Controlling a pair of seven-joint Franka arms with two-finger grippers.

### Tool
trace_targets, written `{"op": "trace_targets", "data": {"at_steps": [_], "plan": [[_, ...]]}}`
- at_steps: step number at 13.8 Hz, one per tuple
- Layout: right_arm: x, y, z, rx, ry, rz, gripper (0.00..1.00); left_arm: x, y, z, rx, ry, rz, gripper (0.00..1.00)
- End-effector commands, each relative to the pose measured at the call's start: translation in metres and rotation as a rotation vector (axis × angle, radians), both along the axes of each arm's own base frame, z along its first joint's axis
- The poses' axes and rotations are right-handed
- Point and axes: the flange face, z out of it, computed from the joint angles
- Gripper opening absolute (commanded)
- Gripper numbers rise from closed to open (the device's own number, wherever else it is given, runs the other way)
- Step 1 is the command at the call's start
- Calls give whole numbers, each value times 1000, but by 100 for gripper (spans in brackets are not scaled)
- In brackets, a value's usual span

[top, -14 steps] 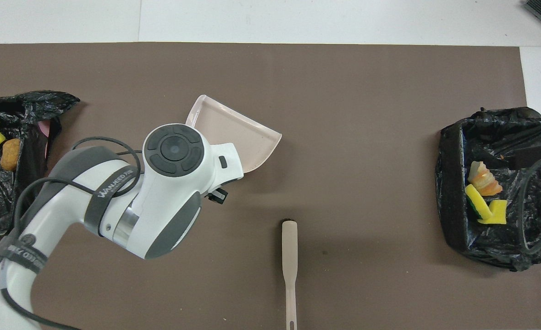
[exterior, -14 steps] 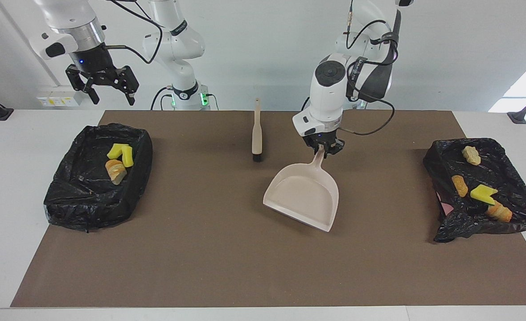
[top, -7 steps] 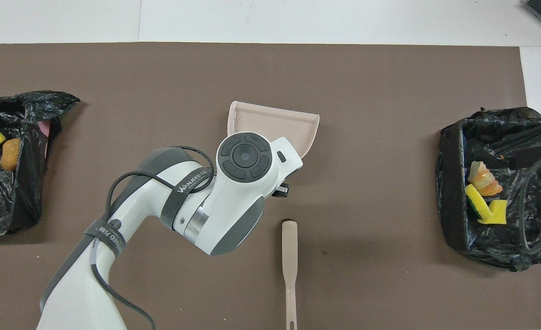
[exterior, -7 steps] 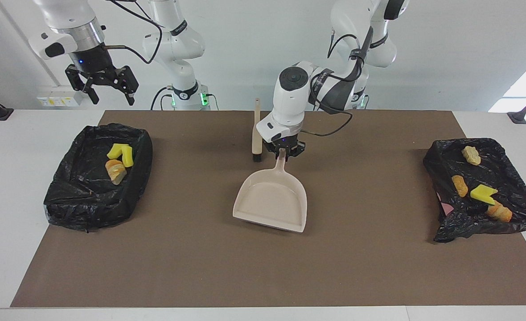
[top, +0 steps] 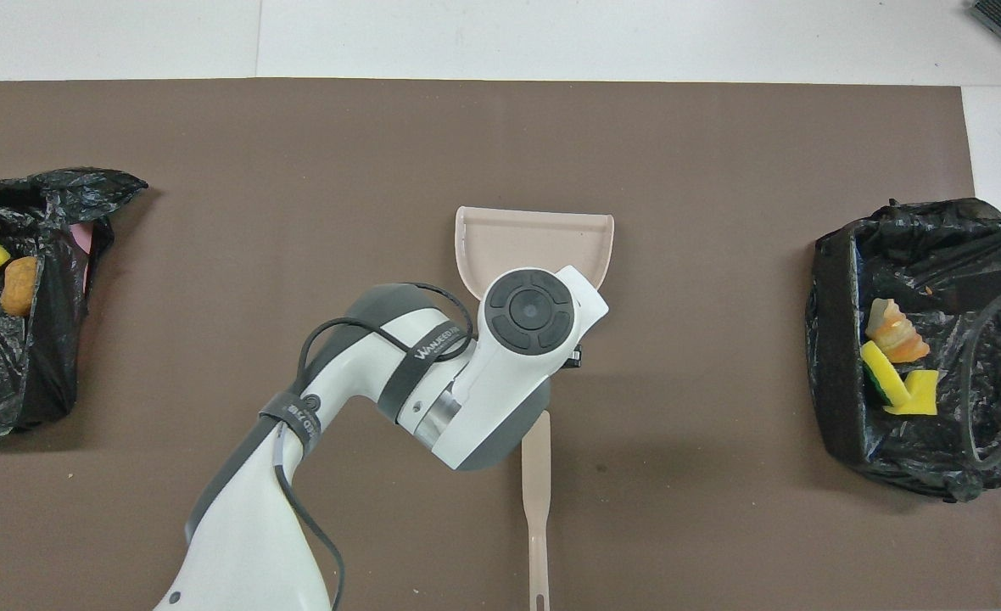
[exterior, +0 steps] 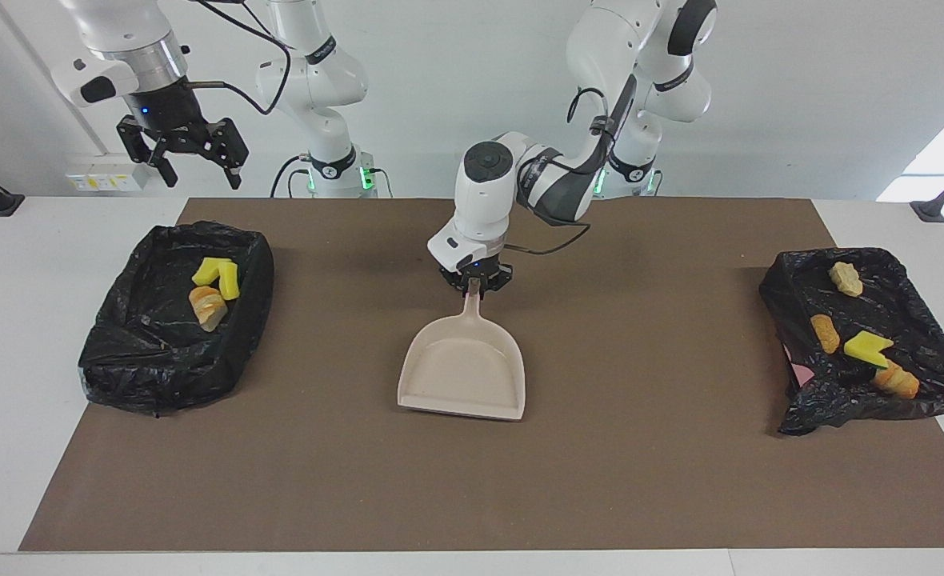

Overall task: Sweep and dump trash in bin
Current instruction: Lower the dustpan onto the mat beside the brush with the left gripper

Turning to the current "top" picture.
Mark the brown bun piece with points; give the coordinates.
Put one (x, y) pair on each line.
(19, 287)

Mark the left black trash bag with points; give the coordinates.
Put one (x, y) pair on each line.
(8, 365)

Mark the yellow sponge with green back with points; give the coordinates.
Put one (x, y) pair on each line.
(880, 373)

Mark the striped orange bread piece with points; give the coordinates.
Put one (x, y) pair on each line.
(895, 331)

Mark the beige plastic dustpan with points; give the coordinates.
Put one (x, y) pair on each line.
(534, 246)

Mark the right black trash bag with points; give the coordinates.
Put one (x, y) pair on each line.
(840, 382)

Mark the brown table mat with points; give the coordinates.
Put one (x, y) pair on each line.
(297, 170)

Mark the notched yellow sponge piece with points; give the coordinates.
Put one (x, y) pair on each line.
(920, 395)

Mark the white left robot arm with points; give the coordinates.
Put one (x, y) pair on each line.
(466, 382)

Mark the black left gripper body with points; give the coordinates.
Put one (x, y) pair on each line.
(574, 355)

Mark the black trash bag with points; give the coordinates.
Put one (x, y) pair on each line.
(840, 382)
(8, 365)

